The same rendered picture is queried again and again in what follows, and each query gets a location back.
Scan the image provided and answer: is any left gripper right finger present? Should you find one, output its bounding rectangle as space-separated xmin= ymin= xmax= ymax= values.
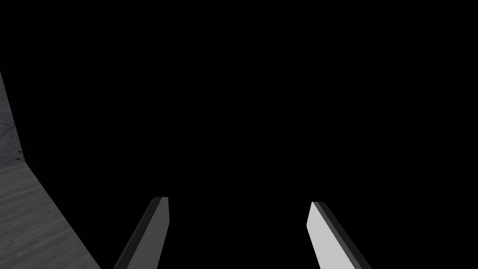
xmin=306 ymin=201 xmax=372 ymax=269

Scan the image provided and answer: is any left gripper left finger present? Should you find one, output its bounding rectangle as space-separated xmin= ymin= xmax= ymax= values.
xmin=113 ymin=196 xmax=170 ymax=269

